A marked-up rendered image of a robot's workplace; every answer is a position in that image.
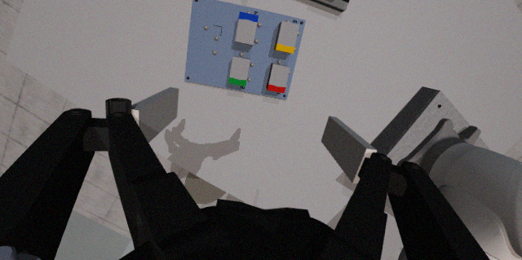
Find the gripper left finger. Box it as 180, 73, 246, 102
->
0, 87, 243, 260

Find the grey metal blank with green end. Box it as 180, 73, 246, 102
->
228, 56, 250, 86

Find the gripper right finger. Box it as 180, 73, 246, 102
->
319, 116, 490, 260

